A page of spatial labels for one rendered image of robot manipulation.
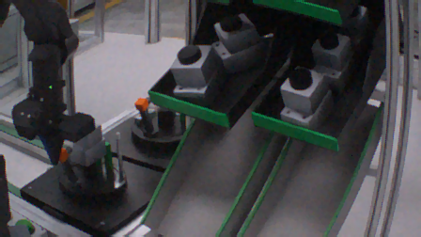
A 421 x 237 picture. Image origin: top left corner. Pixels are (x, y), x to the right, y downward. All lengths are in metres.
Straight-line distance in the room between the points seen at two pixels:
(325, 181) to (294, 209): 0.06
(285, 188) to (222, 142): 0.13
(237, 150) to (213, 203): 0.09
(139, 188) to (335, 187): 0.40
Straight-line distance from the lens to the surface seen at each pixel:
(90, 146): 1.11
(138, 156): 1.27
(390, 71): 0.85
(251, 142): 0.97
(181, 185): 0.99
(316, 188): 0.91
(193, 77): 0.85
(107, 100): 1.85
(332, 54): 0.82
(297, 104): 0.79
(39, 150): 1.40
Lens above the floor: 1.53
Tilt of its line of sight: 23 degrees down
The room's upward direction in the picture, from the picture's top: 1 degrees counter-clockwise
